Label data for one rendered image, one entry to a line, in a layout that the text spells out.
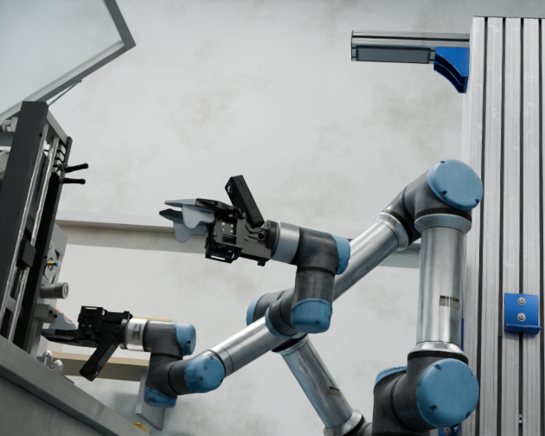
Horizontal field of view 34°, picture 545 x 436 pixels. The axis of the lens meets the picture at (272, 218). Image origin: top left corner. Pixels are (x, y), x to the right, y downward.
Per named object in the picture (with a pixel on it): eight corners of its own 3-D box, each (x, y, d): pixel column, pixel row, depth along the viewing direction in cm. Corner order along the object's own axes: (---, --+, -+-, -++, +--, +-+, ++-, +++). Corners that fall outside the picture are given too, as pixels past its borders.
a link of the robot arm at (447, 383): (442, 437, 173) (451, 186, 194) (484, 428, 160) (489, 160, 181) (387, 427, 170) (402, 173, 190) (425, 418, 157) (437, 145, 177)
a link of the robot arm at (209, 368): (349, 317, 216) (208, 407, 183) (318, 323, 224) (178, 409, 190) (332, 273, 216) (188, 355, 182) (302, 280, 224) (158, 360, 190)
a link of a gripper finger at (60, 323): (41, 311, 206) (80, 316, 206) (35, 336, 204) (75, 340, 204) (38, 307, 204) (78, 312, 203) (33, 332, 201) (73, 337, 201)
